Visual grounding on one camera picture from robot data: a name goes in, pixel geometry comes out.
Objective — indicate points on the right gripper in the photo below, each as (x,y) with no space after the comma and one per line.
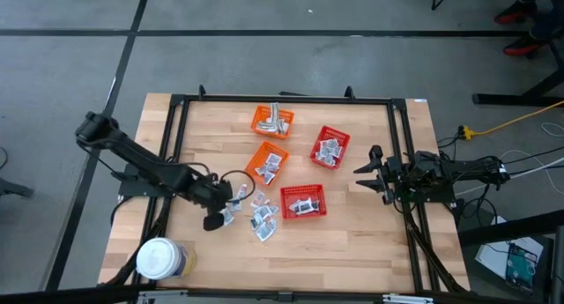
(393,174)

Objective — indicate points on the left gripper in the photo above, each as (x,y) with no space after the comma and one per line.
(213,191)

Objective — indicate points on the white packet green stripes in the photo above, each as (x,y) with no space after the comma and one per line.
(275,112)
(265,126)

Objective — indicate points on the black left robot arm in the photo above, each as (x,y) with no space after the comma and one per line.
(145,163)

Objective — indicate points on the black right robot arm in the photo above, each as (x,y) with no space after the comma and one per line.
(467,167)

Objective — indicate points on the plain white packet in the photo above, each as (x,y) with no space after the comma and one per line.
(241,191)
(283,128)

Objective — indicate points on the red plastic basket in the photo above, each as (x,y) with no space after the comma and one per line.
(304,190)
(341,134)

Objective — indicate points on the yellow tub white lid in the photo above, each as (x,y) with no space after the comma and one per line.
(158,257)

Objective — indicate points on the orange plastic basket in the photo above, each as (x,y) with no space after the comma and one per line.
(288,116)
(257,152)

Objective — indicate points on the white sticker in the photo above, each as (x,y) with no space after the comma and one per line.
(420,100)

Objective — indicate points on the white paper sheet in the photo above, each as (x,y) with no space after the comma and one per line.
(489,255)

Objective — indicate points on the black beam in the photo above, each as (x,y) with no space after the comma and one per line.
(506,229)

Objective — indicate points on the black crossbar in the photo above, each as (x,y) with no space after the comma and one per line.
(66,295)

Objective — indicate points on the teal circuit board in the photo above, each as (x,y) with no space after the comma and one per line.
(522,264)

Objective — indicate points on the person's foot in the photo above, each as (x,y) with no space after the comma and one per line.
(515,12)
(524,46)

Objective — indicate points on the black stand foot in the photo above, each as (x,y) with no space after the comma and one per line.
(13,188)

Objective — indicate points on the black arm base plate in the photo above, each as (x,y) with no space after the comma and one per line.
(132,189)
(440,197)

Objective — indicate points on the silver bracket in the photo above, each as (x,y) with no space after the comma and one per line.
(407,299)
(163,298)

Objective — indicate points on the black aluminium table frame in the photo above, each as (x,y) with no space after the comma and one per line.
(286,99)

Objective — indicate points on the black desk frame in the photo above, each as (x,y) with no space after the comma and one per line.
(506,99)

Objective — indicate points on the black upright post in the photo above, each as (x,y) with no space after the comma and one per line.
(558,269)

